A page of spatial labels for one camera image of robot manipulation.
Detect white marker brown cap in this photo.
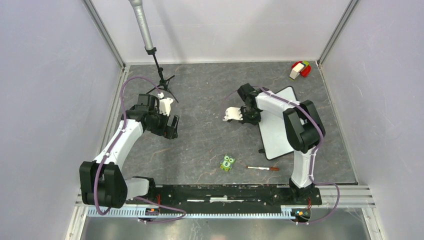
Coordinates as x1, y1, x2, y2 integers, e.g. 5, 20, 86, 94
246, 166, 280, 171

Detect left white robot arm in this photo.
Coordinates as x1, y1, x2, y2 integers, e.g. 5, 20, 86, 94
79, 93, 179, 209

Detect green owl number block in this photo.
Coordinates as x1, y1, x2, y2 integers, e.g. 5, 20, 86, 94
220, 154, 236, 172

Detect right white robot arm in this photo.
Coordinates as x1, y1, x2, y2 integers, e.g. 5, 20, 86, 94
236, 83, 325, 204

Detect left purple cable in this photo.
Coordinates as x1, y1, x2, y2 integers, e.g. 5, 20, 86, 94
93, 75, 188, 225

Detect slotted cable duct rail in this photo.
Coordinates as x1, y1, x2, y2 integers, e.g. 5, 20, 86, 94
104, 205, 308, 220

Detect red and white toy blocks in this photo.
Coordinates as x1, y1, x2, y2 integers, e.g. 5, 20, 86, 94
289, 61, 312, 81

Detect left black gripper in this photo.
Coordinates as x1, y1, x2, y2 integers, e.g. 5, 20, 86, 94
146, 108, 179, 140

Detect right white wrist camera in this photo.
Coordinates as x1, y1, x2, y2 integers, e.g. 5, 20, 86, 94
222, 107, 243, 122

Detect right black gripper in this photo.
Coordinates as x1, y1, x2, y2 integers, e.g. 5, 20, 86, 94
237, 106, 261, 125

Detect white whiteboard black frame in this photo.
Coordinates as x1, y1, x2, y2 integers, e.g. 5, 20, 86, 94
255, 92, 294, 161

